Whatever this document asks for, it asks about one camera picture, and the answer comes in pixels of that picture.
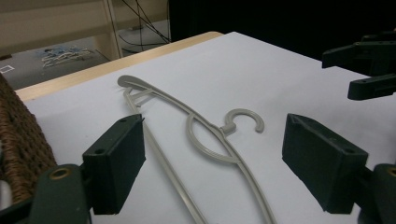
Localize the white table sheet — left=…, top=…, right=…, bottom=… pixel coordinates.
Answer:
left=24, top=31, right=396, bottom=224

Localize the bundle of black cables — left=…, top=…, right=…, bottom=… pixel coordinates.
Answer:
left=119, top=0, right=172, bottom=54

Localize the light wooden shelf unit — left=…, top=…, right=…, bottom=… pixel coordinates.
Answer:
left=0, top=0, right=171, bottom=61

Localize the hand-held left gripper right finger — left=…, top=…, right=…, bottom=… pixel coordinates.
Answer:
left=281, top=113, right=370, bottom=215

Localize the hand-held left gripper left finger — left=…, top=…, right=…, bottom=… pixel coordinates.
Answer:
left=82, top=113, right=147, bottom=216

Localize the brown woven basket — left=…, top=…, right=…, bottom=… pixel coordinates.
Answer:
left=0, top=73, right=59, bottom=207

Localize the grey plastic clothes hanger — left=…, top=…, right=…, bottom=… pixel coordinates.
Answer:
left=117, top=74, right=278, bottom=224

